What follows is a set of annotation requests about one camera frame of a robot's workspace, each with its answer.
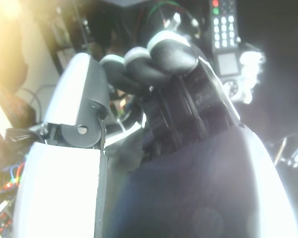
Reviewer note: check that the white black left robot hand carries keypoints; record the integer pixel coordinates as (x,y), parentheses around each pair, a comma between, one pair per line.
(188,193)

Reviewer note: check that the black toy phone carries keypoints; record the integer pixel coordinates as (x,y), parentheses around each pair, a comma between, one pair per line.
(224,29)

